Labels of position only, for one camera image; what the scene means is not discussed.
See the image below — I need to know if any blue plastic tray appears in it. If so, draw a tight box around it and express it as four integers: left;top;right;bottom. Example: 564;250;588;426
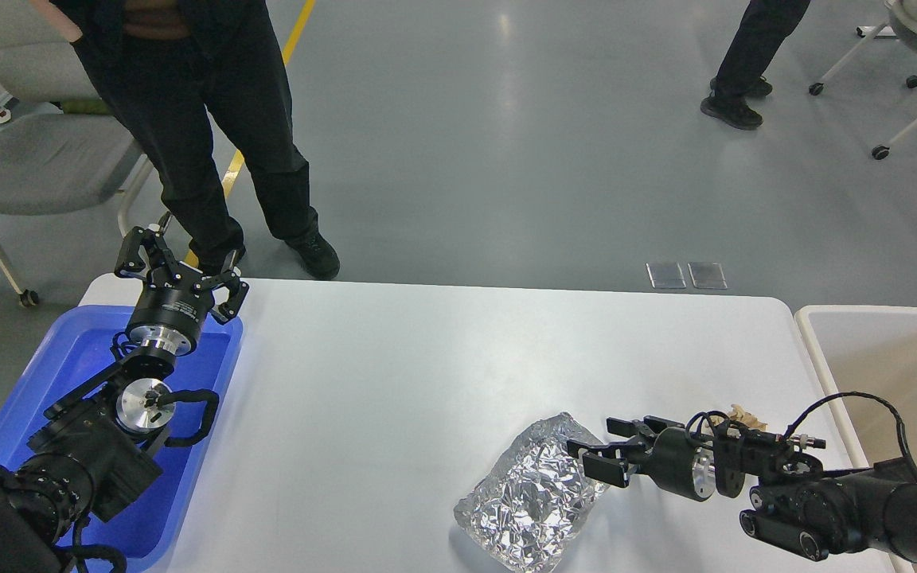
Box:
0;305;244;561

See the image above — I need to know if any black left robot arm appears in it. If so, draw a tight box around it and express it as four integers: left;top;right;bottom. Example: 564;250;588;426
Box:
0;224;250;572

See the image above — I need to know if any crumpled beige paper scrap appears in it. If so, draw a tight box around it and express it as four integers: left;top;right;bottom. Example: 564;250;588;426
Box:
704;403;767;431

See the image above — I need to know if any floor socket plate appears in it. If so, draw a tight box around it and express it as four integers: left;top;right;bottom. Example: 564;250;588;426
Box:
646;262;687;290
688;262;729;290

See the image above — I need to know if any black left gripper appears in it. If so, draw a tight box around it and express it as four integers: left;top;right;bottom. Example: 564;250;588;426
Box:
114;226;250;356

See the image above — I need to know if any aluminium foil bag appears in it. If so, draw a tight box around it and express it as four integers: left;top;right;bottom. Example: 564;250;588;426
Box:
454;412;608;572

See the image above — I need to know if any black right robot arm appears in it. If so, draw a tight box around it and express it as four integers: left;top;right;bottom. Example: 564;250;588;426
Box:
565;407;917;563

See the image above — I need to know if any person in black clothes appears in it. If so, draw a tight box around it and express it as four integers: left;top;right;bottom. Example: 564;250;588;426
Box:
33;1;341;280

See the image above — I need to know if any right floor socket plate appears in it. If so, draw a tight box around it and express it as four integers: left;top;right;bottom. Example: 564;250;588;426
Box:
688;262;729;290

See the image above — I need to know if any beige plastic bin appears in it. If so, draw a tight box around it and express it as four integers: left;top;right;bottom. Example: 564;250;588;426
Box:
794;305;917;573

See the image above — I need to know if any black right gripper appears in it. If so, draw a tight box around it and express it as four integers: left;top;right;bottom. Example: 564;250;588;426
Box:
565;415;716;501

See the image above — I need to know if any left floor socket plate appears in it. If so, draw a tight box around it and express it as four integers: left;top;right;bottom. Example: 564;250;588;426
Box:
646;262;687;290

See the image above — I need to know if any grey chair left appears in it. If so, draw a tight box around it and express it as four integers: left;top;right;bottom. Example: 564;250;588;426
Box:
0;0;155;309

